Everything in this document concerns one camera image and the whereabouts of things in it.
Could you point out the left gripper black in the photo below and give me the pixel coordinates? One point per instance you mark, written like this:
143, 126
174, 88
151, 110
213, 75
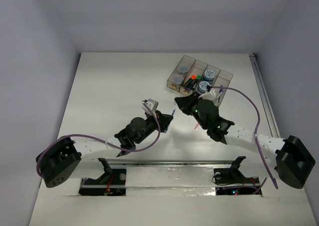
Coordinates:
160, 119

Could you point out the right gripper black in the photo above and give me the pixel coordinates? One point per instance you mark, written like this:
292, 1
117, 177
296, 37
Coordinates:
185, 103

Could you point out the purple cap highlighter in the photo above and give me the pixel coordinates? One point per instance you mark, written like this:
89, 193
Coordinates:
187, 89

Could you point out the blue white tub front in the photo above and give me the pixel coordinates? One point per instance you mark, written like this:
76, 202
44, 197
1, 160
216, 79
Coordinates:
203, 87

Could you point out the clear jar purple clips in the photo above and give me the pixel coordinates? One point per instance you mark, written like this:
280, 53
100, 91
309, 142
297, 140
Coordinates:
178, 79

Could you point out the orange cap highlighter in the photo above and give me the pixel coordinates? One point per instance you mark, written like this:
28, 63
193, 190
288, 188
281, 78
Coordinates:
189, 81

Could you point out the clear jar blue clips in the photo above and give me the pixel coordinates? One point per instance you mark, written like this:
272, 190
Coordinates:
184, 69

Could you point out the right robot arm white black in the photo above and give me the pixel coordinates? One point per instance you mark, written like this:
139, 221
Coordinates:
293, 162

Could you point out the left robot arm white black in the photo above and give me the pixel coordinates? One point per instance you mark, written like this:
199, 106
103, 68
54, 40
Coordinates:
59, 160

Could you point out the clear four-compartment organizer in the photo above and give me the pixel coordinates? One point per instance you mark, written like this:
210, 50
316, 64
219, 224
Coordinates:
197, 67

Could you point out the white foam board front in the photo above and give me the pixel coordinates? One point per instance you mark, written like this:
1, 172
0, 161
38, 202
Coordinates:
273, 208

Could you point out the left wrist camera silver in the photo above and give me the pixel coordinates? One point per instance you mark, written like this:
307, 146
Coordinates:
149, 106

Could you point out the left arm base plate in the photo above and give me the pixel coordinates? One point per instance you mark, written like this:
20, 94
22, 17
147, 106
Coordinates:
111, 183

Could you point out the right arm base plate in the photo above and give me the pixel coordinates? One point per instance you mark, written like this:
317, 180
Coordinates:
231, 175

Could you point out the aluminium rail right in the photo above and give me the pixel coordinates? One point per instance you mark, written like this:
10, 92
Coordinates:
268, 103

